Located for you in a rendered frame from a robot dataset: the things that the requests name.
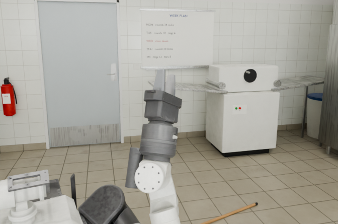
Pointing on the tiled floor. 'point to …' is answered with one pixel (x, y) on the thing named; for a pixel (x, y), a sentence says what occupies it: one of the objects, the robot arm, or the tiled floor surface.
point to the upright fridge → (330, 90)
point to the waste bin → (314, 114)
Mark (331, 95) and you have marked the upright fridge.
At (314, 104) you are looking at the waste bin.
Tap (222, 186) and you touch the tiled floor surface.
